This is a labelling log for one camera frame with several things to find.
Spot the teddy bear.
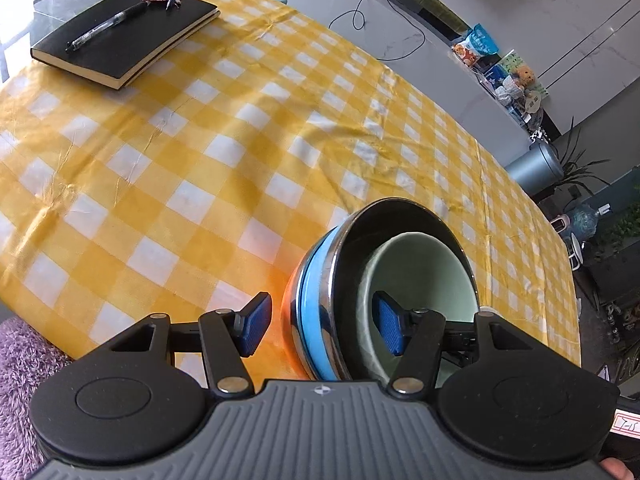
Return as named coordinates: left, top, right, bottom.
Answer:
left=509, top=62, right=539, bottom=97

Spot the black notebook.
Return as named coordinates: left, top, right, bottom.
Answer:
left=29, top=0, right=221, bottom=91

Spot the blue snack bag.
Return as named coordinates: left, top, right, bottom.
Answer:
left=451, top=23, right=500, bottom=69

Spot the tall potted plant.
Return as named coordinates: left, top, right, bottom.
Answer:
left=554, top=117, right=613, bottom=197

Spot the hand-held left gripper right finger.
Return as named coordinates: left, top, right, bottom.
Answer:
left=371, top=291, right=538, bottom=396

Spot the yellow checkered tablecloth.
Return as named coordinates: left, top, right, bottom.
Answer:
left=0, top=0, right=584, bottom=397

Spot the grey trash bin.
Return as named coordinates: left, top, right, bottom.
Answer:
left=504, top=142, right=569, bottom=202

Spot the blue bowl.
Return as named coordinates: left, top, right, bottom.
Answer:
left=294, top=229, right=347, bottom=382

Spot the black pen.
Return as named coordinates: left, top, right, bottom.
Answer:
left=66, top=0, right=151, bottom=53

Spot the pale green bowl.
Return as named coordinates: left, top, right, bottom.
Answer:
left=359, top=232, right=476, bottom=382

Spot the purple fuzzy cushion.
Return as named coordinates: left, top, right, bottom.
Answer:
left=0, top=317, right=77, bottom=480

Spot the black cable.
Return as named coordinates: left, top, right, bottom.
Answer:
left=326, top=0, right=427, bottom=62

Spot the white marble television cabinet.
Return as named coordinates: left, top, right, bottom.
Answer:
left=285, top=0, right=557, bottom=147

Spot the blue water bottle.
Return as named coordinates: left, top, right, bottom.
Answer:
left=569, top=204, right=609, bottom=242

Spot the person's right hand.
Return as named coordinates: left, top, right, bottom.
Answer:
left=600, top=456, right=635, bottom=480

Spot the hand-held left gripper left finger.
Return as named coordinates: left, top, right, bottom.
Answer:
left=106, top=291, right=274, bottom=395

